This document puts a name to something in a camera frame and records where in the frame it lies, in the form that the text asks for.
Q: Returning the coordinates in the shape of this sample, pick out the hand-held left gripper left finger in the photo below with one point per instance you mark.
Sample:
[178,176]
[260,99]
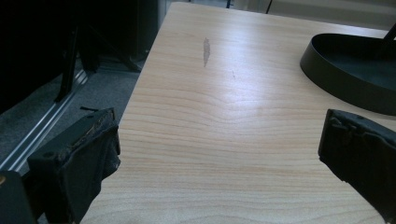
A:
[71,155]

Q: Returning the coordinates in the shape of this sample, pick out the black metal stand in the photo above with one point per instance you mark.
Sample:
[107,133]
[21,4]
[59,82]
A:
[67,67]

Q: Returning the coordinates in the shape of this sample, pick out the aluminium floor rail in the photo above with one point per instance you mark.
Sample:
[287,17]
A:
[42,124]

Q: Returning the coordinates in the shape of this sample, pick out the black round tray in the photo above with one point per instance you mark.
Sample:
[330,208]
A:
[351,67]

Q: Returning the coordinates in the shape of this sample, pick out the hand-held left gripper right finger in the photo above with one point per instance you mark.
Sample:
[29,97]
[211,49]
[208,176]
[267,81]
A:
[361,149]

